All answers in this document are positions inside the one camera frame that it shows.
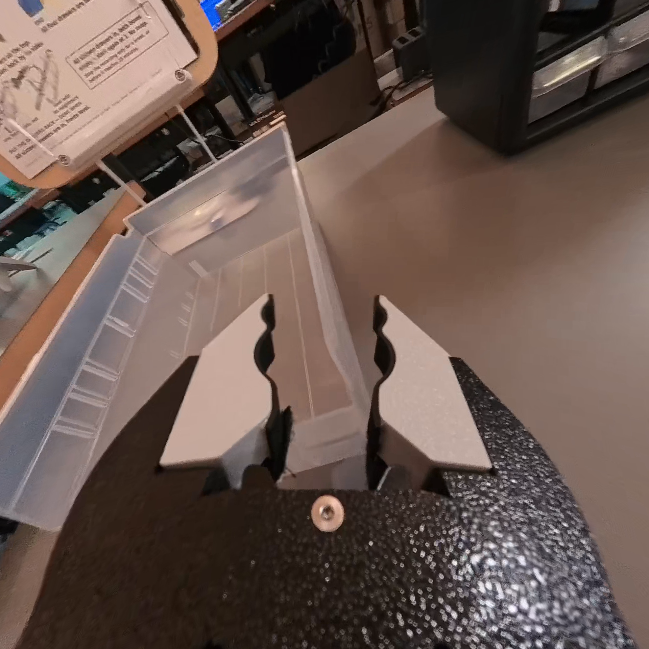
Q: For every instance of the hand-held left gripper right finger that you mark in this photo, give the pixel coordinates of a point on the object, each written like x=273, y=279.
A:
x=426, y=405

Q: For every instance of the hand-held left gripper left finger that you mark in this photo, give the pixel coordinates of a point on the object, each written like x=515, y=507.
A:
x=218, y=395

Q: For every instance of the clear plastic storage bin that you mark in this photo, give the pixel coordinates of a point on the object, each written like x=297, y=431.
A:
x=91, y=355

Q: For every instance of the black drawer cabinet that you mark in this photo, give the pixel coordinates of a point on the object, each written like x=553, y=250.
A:
x=471, y=76

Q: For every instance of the rows of clear cabinet drawers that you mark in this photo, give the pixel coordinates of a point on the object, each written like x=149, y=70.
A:
x=563, y=76

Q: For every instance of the wood edged desk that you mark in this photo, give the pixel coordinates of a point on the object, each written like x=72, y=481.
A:
x=71, y=296

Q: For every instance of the cardboard box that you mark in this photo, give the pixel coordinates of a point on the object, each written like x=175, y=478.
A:
x=329, y=101

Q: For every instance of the black power strip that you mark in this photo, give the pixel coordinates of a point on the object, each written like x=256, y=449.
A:
x=410, y=40

